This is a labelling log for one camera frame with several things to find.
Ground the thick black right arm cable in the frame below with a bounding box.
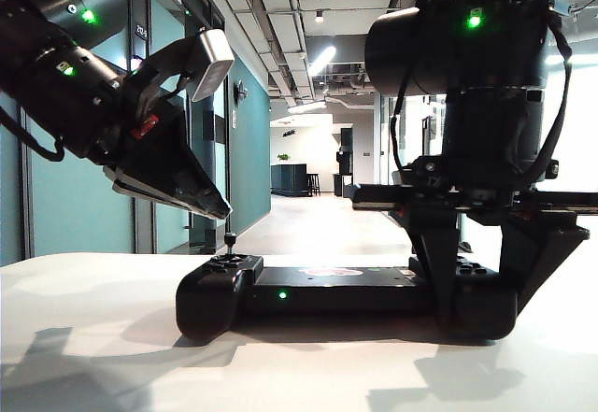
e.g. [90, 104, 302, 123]
[532, 0, 575, 184]

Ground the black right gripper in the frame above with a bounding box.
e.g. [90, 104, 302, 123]
[352, 154, 598, 334]

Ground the long linear ceiling light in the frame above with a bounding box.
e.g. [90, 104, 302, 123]
[307, 46, 337, 77]

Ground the tall black cabinet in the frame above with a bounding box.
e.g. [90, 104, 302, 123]
[339, 126, 355, 178]

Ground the black remote control with joysticks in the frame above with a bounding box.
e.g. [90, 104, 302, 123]
[175, 232, 520, 346]

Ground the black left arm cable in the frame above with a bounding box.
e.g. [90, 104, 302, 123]
[0, 106, 66, 163]

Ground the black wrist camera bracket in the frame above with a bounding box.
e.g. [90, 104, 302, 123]
[133, 36, 203, 119]

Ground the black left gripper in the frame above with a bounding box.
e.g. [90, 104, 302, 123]
[88, 64, 233, 220]

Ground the dark counter with white top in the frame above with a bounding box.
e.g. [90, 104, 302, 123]
[270, 163, 309, 197]

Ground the short linear ceiling light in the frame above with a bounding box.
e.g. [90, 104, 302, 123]
[287, 100, 327, 114]

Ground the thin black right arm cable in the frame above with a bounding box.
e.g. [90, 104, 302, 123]
[389, 56, 421, 175]

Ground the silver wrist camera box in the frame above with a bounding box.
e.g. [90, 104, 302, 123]
[190, 27, 235, 104]

